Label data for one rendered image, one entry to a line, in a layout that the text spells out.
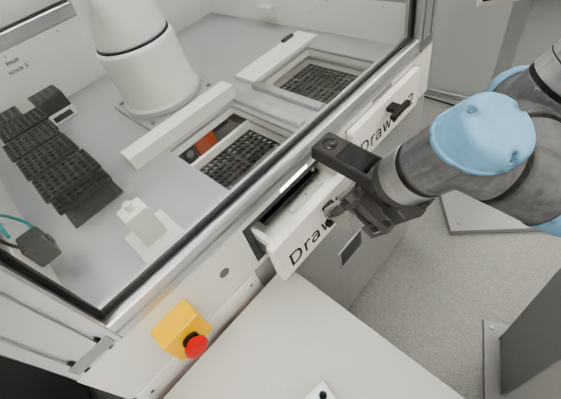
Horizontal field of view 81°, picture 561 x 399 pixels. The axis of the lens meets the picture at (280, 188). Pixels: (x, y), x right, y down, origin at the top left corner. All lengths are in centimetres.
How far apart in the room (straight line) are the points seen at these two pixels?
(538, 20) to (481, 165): 108
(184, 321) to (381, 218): 35
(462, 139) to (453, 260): 133
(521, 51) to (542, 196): 106
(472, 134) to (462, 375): 122
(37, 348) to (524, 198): 58
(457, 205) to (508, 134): 143
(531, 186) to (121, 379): 62
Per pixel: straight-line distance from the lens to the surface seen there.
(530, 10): 137
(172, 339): 59
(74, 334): 55
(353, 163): 47
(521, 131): 36
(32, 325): 51
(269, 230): 71
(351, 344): 67
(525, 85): 49
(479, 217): 175
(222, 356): 71
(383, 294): 153
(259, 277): 74
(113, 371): 64
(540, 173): 39
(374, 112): 79
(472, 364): 149
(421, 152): 37
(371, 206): 50
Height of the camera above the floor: 141
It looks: 47 degrees down
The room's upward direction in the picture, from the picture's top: 18 degrees counter-clockwise
